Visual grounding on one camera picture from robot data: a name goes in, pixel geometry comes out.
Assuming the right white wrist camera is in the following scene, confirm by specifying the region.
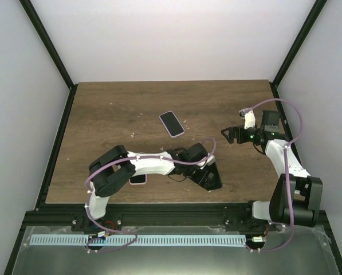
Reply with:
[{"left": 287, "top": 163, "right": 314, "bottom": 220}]
[{"left": 239, "top": 108, "right": 255, "bottom": 129}]

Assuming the left black frame post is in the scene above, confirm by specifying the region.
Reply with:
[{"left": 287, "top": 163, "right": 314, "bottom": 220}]
[{"left": 18, "top": 0, "right": 74, "bottom": 89}]

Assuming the right black frame post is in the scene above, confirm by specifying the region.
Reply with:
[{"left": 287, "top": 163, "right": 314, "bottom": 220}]
[{"left": 272, "top": 0, "right": 328, "bottom": 87}]

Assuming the black frame post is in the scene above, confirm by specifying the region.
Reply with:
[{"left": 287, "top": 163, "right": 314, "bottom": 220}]
[
  {"left": 18, "top": 0, "right": 74, "bottom": 89},
  {"left": 272, "top": 0, "right": 328, "bottom": 87}
]

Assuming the light blue slotted cable duct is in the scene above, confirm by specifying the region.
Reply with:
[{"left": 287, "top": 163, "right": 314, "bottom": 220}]
[{"left": 29, "top": 234, "right": 246, "bottom": 247}]

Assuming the phone in lilac case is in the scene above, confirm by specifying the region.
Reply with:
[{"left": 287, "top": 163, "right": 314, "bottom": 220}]
[{"left": 159, "top": 111, "right": 185, "bottom": 138}]

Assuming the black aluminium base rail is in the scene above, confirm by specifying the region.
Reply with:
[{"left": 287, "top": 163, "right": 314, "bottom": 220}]
[{"left": 22, "top": 203, "right": 269, "bottom": 233}]

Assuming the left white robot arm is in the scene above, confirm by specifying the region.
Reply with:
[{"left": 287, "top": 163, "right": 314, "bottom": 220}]
[{"left": 84, "top": 143, "right": 222, "bottom": 231}]

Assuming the phone in pink case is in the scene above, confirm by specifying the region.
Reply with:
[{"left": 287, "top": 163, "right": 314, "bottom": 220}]
[{"left": 129, "top": 175, "right": 147, "bottom": 185}]

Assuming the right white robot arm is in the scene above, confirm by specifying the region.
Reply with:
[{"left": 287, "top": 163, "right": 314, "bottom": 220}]
[{"left": 221, "top": 109, "right": 323, "bottom": 231}]

